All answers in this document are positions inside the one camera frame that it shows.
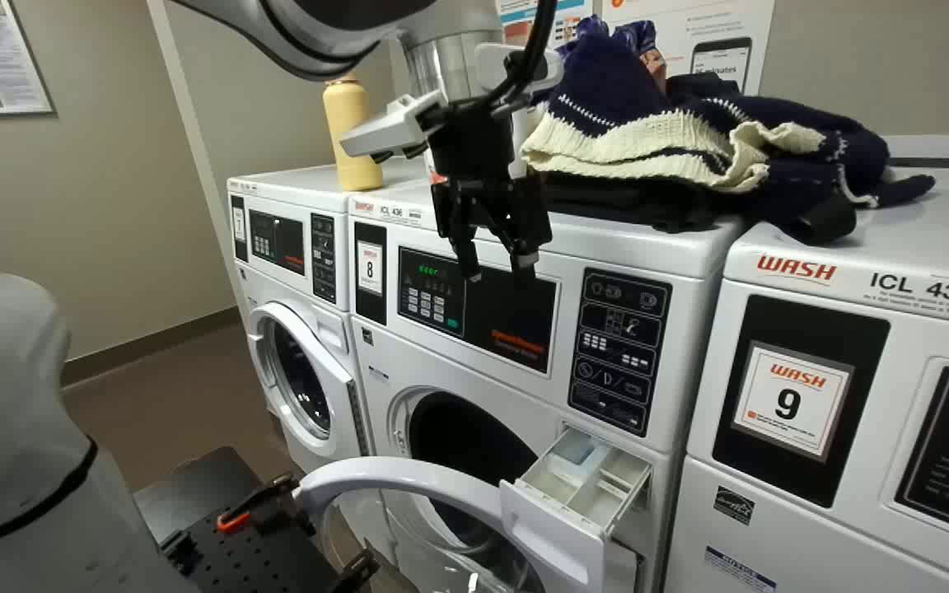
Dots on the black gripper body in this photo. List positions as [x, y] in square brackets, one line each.
[486, 167]

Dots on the black washer control panel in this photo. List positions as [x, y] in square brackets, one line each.
[497, 316]

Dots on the white washer number eight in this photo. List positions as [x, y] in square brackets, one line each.
[609, 250]

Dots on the white detergent drawer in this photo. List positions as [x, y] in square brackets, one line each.
[586, 481]

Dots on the white grey Franka robot arm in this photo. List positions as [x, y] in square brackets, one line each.
[322, 26]

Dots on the white round washer door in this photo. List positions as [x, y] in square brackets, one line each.
[409, 478]

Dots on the yellow insulated bottle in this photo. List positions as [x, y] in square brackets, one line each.
[352, 132]

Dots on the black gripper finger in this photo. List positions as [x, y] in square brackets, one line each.
[529, 250]
[465, 247]

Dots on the orange clamp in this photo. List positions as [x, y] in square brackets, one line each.
[236, 521]

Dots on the white washer with yellow bottle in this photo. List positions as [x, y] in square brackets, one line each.
[277, 193]

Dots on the colourful wall poster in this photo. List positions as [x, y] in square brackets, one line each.
[512, 16]

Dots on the navy and cream knit garment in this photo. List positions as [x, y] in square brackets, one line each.
[651, 137]

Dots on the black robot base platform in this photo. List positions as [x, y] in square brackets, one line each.
[232, 563]

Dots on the white washer number nine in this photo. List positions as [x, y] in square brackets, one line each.
[914, 250]

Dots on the grey wrist camera bar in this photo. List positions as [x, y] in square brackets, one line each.
[386, 125]

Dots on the white poster with phone picture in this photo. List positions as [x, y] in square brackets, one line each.
[707, 35]

